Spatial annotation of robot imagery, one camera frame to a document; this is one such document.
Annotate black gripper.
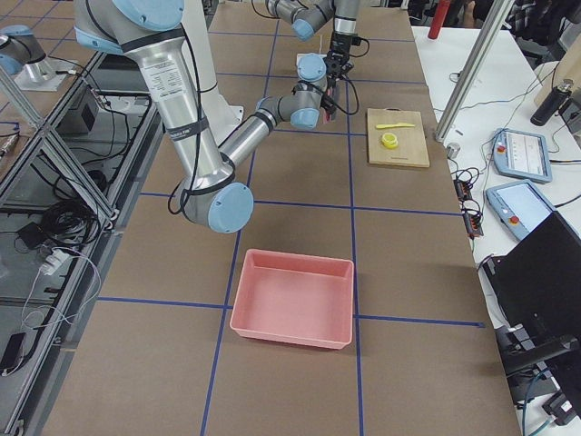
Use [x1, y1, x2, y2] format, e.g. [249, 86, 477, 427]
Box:
[324, 31, 361, 80]

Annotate pink and grey cloth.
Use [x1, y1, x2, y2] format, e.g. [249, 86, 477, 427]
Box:
[321, 86, 340, 124]

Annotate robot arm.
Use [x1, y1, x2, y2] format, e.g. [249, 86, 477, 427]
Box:
[265, 0, 362, 86]
[74, 1, 335, 233]

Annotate black water bottle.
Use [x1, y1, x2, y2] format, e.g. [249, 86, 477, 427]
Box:
[530, 78, 574, 126]

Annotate yellow plastic knife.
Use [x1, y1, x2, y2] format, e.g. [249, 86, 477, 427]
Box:
[375, 122, 416, 130]

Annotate yellow lemon slices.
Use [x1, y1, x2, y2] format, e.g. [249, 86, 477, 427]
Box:
[380, 132, 399, 150]

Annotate bamboo cutting board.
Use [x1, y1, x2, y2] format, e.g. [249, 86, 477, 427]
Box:
[367, 108, 430, 168]

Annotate red bottle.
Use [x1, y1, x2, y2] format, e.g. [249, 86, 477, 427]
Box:
[428, 0, 452, 40]

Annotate far blue teach pendant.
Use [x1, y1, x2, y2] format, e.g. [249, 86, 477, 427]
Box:
[492, 128, 553, 183]

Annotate blue teach pendant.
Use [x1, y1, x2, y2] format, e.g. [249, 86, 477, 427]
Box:
[492, 128, 553, 183]
[485, 179, 556, 241]

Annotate near blue teach pendant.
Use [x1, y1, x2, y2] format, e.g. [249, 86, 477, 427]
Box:
[485, 179, 556, 241]

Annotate pink plastic bin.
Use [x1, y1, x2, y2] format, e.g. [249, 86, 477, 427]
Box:
[230, 249, 355, 350]

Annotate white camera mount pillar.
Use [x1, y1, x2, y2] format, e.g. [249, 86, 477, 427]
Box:
[182, 0, 244, 144]

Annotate aluminium frame post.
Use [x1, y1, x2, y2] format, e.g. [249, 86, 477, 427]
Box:
[435, 0, 514, 143]

